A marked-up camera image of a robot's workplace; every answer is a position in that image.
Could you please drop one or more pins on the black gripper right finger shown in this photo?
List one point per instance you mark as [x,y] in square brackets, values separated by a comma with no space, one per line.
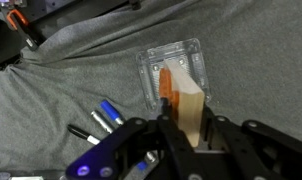
[210,123]

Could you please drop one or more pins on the black capped white pen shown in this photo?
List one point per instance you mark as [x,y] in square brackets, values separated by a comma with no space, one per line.
[79,132]

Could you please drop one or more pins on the clear square plastic container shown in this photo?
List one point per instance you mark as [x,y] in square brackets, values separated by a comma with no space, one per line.
[177,51]

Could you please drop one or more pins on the wooden block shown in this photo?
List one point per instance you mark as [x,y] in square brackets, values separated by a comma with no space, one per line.
[187,100]

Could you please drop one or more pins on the grey table cloth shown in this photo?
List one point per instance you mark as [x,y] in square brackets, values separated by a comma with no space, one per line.
[257,50]

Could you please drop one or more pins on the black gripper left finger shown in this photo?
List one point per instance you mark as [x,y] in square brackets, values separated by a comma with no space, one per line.
[166,111]

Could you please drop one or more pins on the orange black clamp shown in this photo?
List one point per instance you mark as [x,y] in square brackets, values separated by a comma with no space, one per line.
[27,33]

